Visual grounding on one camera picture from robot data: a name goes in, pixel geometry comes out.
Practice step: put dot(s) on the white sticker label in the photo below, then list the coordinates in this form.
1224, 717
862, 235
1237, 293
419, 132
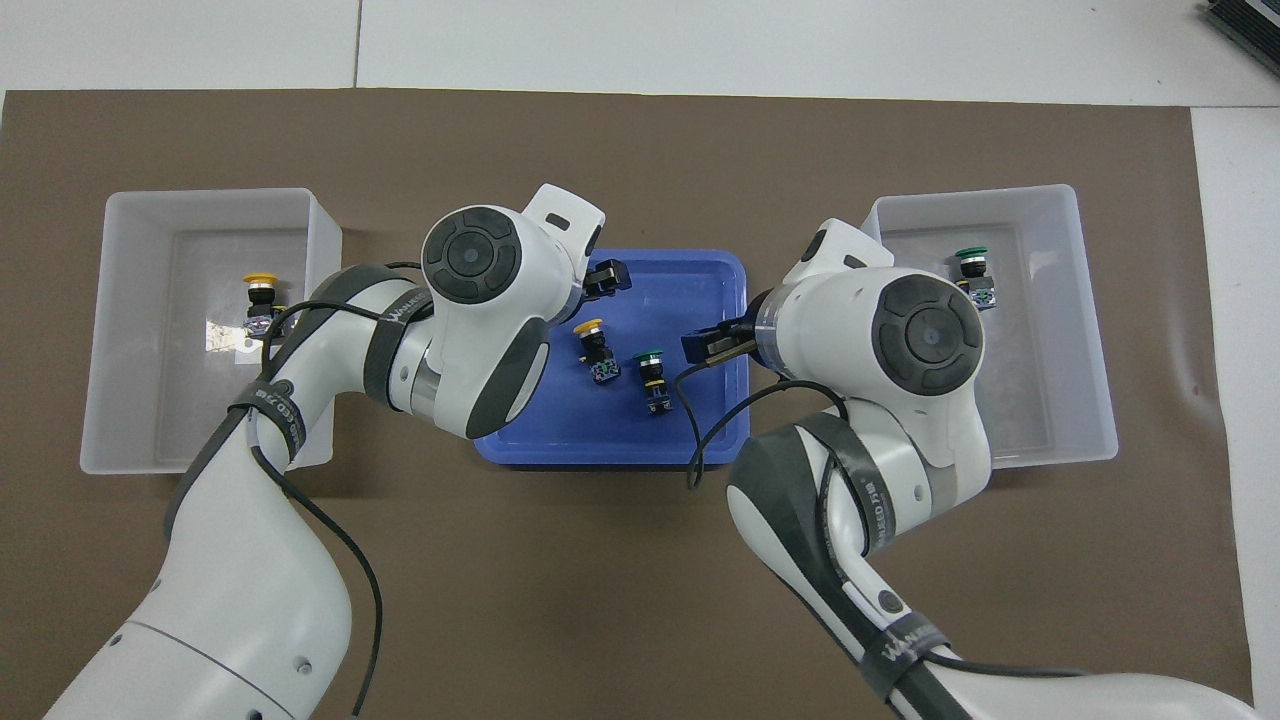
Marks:
245, 353

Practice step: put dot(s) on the brown paper table mat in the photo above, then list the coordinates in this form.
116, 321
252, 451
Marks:
600, 600

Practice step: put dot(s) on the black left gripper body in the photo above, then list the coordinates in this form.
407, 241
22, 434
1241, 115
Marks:
594, 282

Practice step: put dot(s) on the translucent white plastic box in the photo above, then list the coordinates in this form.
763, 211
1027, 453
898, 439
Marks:
130, 400
1050, 400

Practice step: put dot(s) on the yellow push button switch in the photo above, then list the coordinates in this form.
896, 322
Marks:
262, 295
597, 355

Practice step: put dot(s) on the black ribbed metal device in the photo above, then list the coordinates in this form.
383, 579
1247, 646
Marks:
1250, 22

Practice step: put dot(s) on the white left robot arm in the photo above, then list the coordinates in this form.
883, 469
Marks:
250, 600

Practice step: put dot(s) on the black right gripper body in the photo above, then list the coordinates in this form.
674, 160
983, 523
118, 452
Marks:
748, 340

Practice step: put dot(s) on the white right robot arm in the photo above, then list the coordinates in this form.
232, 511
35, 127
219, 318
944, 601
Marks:
830, 300

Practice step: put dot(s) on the blue plastic tray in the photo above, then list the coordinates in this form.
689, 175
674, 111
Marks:
620, 430

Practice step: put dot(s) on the green push button switch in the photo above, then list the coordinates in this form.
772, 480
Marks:
654, 385
975, 275

